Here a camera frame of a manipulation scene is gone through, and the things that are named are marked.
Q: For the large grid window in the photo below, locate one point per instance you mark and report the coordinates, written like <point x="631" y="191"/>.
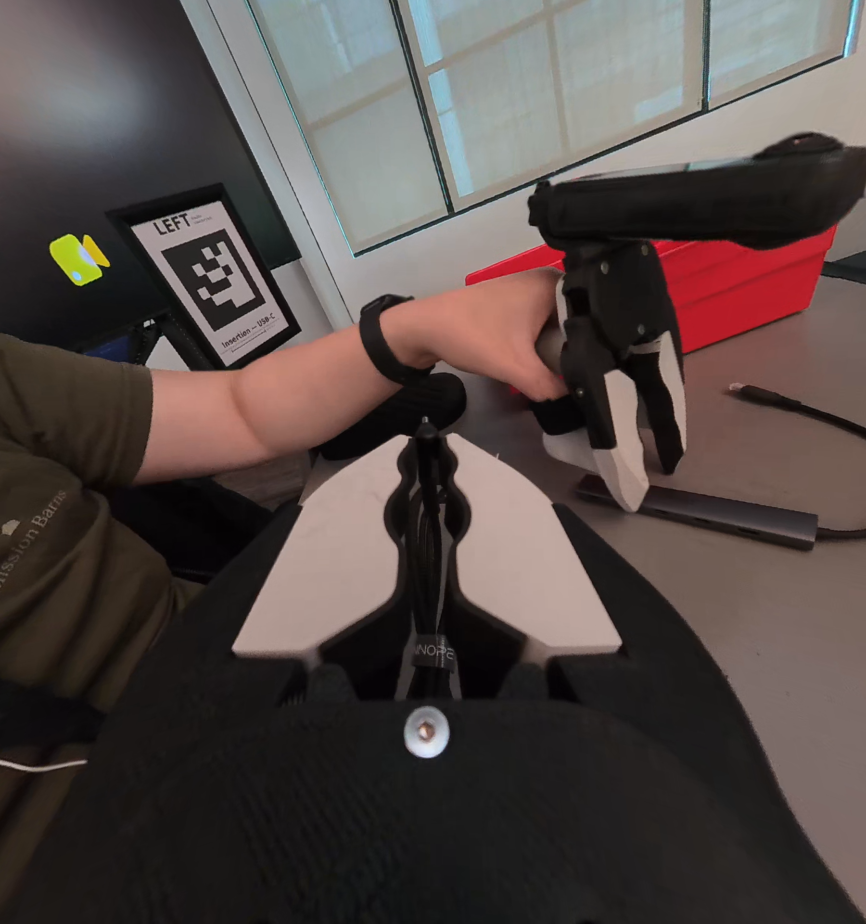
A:
<point x="512" y="94"/>

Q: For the person's torso in olive shirt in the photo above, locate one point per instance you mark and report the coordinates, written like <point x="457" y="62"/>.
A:
<point x="43" y="469"/>

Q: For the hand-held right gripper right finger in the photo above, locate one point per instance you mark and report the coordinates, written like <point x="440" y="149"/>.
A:
<point x="527" y="563"/>

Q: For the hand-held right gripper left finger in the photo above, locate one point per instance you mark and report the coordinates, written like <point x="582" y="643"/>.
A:
<point x="325" y="563"/>

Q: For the large black screen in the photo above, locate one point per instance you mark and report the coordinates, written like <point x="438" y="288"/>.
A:
<point x="43" y="144"/>

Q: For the red plastic bin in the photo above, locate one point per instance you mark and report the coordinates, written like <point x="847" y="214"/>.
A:
<point x="750" y="281"/>

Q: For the person's left hand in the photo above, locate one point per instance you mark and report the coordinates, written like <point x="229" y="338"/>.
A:
<point x="491" y="325"/>

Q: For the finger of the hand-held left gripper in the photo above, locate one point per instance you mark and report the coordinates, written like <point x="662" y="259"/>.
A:
<point x="675" y="375"/>
<point x="628" y="447"/>

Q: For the yellow camera sticker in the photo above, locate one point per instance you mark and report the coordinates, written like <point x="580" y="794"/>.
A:
<point x="72" y="260"/>

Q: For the framed tag sign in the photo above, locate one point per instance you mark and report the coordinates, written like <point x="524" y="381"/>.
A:
<point x="209" y="281"/>

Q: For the silver logo usb hub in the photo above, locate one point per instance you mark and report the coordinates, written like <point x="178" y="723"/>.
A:
<point x="693" y="505"/>

